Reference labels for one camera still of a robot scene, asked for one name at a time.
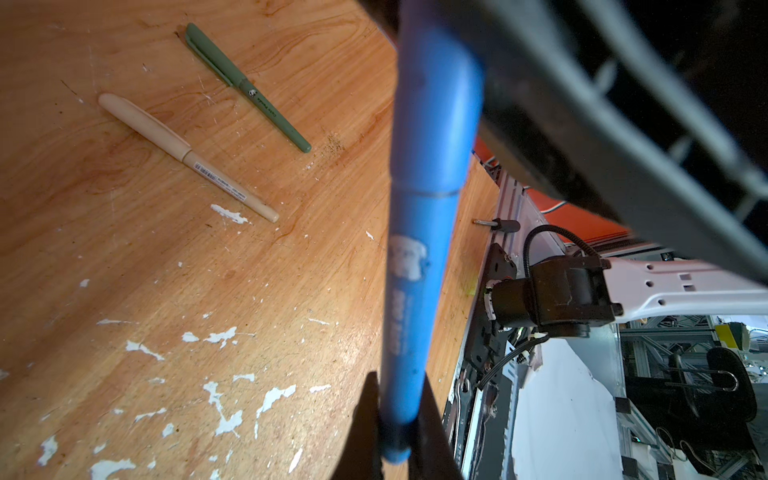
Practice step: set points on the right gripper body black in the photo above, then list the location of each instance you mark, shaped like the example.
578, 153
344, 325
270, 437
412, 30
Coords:
652, 114

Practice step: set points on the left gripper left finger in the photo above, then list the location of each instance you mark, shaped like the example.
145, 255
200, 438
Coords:
361, 457

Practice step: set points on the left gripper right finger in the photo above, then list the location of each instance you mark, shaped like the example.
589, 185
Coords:
431, 456

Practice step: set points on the blue pen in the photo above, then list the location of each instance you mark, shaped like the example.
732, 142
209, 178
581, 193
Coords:
437, 107

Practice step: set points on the beige pen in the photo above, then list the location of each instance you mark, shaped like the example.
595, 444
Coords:
178, 148

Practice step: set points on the green pen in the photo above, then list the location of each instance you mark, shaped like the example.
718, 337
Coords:
218, 62

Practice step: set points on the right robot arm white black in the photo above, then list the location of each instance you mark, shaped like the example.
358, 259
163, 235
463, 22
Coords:
567, 296

